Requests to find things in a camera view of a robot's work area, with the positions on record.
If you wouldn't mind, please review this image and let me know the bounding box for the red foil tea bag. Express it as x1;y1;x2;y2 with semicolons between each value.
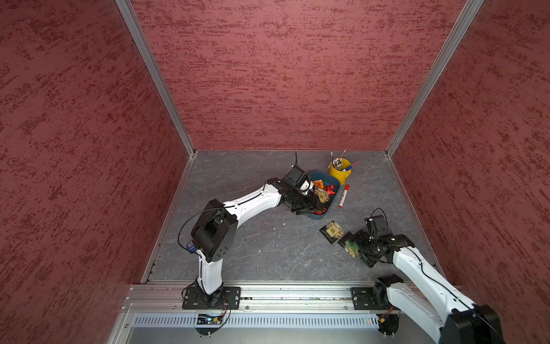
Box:
324;185;336;196
312;209;327;216

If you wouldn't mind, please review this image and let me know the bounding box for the blue black stapler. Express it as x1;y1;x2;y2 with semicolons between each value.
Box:
186;241;197;254

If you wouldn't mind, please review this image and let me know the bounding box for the bundle of pencils with erasers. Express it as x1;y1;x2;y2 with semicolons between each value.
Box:
332;156;342;171

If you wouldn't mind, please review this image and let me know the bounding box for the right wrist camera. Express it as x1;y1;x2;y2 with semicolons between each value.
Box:
365;215;393;240

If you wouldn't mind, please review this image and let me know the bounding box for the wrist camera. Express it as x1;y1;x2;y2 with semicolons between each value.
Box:
365;215;393;240
283;165;311;193

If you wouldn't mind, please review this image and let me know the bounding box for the teal plastic storage box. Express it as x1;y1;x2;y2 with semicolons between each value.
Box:
306;171;341;220

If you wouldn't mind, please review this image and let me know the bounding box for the orange tea bag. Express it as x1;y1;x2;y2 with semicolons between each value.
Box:
312;180;325;189

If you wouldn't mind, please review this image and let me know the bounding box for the black yellow label tea bag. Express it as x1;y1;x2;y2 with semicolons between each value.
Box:
319;221;345;245
315;187;330;204

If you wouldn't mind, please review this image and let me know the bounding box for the right aluminium corner post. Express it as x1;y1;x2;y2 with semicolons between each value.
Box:
385;0;484;159

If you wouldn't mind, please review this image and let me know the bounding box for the red capped white marker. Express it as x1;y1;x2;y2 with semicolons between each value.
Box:
338;184;349;209

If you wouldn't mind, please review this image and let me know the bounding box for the left aluminium corner post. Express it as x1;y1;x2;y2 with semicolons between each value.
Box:
115;0;196;159

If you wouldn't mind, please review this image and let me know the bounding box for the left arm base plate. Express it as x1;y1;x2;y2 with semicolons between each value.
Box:
182;284;241;310

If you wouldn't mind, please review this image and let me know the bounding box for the aluminium front rail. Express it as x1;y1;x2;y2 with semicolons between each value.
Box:
122;282;471;314

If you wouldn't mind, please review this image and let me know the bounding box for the aluminium corner post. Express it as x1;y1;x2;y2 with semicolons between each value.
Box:
385;0;484;159
115;0;196;159

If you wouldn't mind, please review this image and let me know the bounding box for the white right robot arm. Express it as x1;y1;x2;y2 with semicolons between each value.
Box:
354;231;505;343

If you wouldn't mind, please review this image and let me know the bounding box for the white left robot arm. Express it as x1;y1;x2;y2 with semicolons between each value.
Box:
191;178;319;299

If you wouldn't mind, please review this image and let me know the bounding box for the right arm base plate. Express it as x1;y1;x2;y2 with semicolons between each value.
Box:
351;286;400;312

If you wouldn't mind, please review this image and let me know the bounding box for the yellow metal pencil bucket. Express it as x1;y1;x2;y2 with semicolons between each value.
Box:
329;158;352;185

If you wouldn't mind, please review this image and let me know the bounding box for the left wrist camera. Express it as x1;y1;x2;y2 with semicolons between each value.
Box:
283;165;311;193

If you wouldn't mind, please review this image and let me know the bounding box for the black green label tea bag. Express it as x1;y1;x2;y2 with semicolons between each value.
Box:
338;232;359;258

